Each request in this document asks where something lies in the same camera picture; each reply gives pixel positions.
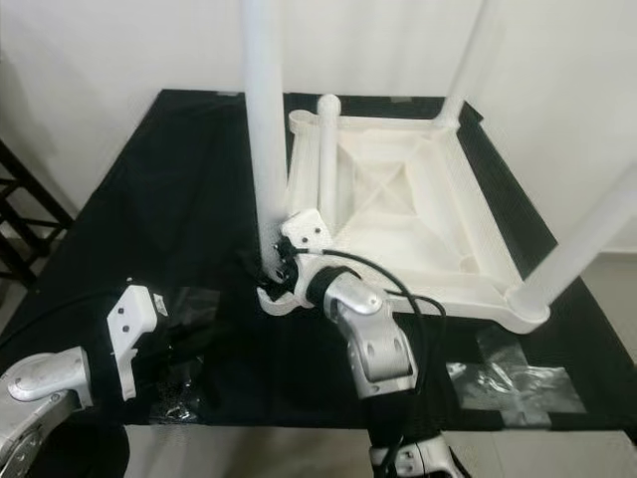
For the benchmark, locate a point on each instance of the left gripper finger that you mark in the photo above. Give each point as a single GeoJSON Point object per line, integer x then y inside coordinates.
{"type": "Point", "coordinates": [207, 341]}

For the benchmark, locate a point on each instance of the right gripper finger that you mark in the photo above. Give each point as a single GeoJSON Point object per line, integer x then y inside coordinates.
{"type": "Point", "coordinates": [256, 268]}

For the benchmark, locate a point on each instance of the white plastic children table top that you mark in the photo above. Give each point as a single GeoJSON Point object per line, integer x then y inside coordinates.
{"type": "Point", "coordinates": [418, 199]}

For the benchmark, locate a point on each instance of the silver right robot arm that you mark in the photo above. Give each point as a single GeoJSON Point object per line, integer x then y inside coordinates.
{"type": "Point", "coordinates": [378, 339]}

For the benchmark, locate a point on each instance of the black tablecloth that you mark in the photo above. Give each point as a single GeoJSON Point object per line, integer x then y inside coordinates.
{"type": "Point", "coordinates": [139, 199]}

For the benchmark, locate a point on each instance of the grey tape piece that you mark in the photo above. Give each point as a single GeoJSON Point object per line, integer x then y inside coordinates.
{"type": "Point", "coordinates": [403, 98]}
{"type": "Point", "coordinates": [224, 93]}

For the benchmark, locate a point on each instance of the black stool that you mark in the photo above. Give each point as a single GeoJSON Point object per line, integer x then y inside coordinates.
{"type": "Point", "coordinates": [25, 219]}

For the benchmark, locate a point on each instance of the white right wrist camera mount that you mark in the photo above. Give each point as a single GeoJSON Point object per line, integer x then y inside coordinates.
{"type": "Point", "coordinates": [304, 234]}

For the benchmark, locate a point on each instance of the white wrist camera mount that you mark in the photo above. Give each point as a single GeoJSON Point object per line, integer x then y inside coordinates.
{"type": "Point", "coordinates": [131, 324]}
{"type": "Point", "coordinates": [304, 234]}

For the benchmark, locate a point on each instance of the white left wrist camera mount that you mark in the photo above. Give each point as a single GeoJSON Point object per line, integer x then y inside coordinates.
{"type": "Point", "coordinates": [131, 324]}

